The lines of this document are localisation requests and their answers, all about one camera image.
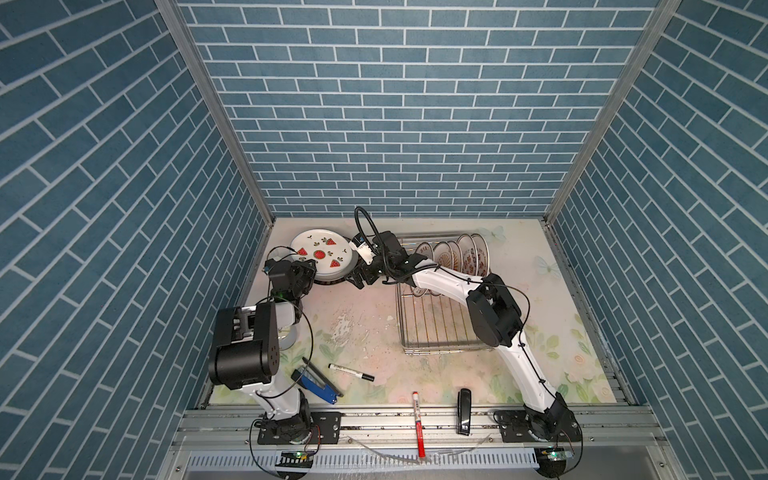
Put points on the small white desk clock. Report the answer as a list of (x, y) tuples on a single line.
[(287, 336)]

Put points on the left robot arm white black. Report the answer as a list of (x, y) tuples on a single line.
[(245, 351)]

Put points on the metal wire dish rack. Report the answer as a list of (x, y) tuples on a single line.
[(430, 323)]

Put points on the black white marker pen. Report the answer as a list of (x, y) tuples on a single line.
[(352, 372)]

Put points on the aluminium corner post left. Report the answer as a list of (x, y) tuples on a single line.
[(181, 34)]

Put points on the red rim white plate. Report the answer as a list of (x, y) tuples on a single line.
[(469, 254)]

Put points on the white cable comb strip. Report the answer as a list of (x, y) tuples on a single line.
[(362, 461)]

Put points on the watermelon print plate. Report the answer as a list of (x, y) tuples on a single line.
[(324, 247)]

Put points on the aluminium corner post right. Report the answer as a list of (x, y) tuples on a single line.
[(650, 36)]

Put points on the aluminium corner post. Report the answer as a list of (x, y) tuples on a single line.
[(181, 34), (650, 36)]

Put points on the red white pen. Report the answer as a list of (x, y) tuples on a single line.
[(418, 426)]

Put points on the sunburst red text plate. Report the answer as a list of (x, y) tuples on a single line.
[(425, 249)]

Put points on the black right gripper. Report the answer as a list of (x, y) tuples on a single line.
[(364, 270)]

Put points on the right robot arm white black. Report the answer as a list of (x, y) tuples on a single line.
[(496, 319)]

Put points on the blue stapler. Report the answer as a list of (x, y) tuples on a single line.
[(309, 377)]

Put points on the black rectangular remote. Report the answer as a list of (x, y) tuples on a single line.
[(464, 407)]

